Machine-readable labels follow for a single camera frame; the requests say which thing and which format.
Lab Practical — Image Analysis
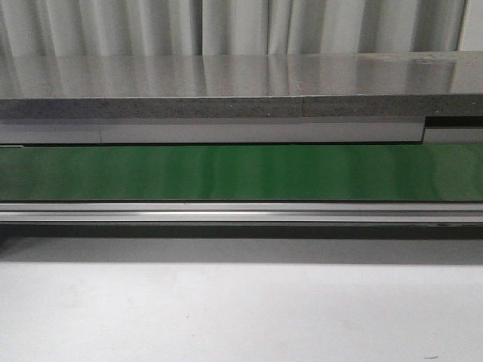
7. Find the green conveyor belt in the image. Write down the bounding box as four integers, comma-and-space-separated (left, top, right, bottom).
1, 144, 482, 201

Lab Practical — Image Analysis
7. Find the grey stone counter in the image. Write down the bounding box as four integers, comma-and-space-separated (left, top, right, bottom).
1, 52, 482, 146

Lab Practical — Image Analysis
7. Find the white pleated curtain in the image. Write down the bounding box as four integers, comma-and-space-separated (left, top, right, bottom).
1, 1, 482, 58

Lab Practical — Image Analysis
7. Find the grey conveyor aluminium frame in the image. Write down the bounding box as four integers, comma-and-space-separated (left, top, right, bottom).
1, 201, 482, 237

